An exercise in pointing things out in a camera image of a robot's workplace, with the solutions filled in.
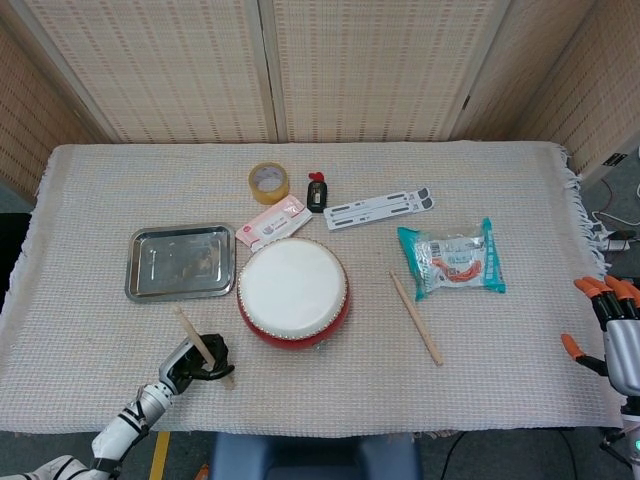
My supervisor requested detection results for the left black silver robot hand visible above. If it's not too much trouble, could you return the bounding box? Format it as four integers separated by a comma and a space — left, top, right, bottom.
158, 333, 235, 396

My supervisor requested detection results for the right orange-tipped robot hand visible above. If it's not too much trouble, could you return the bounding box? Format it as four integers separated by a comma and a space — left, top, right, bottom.
560, 274, 640, 396

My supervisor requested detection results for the wooden drumstick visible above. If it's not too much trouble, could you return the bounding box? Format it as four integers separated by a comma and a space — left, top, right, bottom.
389, 269, 444, 367
173, 306, 236, 390

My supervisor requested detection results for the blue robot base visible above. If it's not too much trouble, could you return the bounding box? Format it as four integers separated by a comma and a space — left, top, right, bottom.
208, 430, 421, 480

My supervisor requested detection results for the silver metal tray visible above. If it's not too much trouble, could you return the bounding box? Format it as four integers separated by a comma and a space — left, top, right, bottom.
123, 222, 237, 304

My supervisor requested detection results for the red drum with white skin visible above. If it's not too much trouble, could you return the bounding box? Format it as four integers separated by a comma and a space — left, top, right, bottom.
236, 238, 353, 351

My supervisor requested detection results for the white power strip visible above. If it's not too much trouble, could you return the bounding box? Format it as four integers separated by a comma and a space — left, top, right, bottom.
597, 234, 634, 252

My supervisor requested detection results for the pink white tissue packet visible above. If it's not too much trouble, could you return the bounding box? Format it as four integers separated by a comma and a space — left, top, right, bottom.
235, 195, 314, 251

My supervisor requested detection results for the beige woven table cloth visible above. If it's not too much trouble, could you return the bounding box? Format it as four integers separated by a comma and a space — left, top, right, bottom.
0, 141, 634, 435

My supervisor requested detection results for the teal snack packet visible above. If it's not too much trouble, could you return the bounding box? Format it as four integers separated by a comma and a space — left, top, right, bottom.
397, 217, 507, 302

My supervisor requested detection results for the black bulky object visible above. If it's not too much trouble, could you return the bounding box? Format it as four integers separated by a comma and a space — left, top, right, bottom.
0, 212, 34, 311

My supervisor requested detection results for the clear yellowish tape roll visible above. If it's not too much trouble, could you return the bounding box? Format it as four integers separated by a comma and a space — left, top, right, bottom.
248, 161, 291, 205

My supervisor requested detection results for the small black bottle red cap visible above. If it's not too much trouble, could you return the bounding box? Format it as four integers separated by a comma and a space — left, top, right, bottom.
306, 171, 329, 211

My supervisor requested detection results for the white folding stand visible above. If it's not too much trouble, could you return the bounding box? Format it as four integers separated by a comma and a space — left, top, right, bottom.
323, 187, 435, 231

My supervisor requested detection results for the bamboo folding screen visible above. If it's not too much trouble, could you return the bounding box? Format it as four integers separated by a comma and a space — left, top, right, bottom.
0, 0, 640, 201

